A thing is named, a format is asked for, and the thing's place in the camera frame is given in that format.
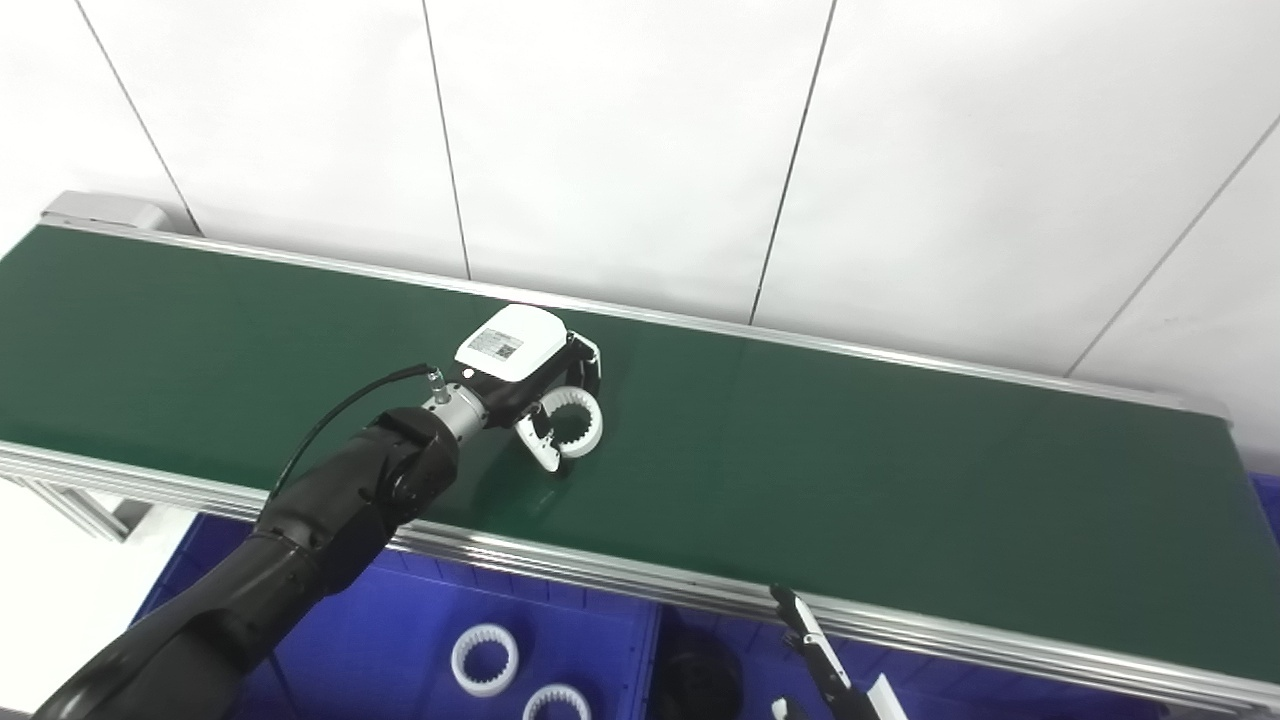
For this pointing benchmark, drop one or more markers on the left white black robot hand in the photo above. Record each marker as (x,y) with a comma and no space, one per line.
(515,345)

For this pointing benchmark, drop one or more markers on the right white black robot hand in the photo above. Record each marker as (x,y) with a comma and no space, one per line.
(835,690)

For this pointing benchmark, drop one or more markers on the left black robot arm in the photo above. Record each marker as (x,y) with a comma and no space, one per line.
(330,520)

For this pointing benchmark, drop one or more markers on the black cylindrical part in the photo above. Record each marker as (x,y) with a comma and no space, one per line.
(700,685)

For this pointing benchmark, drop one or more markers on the blue bin with black parts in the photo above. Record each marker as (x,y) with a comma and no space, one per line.
(1000,695)

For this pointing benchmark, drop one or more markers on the green conveyor belt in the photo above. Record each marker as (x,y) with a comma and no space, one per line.
(800,470)

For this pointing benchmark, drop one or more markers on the blue bin with white rings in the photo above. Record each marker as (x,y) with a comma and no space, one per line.
(390,640)

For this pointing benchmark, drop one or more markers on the aluminum conveyor support leg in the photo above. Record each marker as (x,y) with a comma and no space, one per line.
(95,510)

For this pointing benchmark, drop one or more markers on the empty blue plastic bin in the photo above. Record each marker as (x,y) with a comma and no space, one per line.
(1270,505)

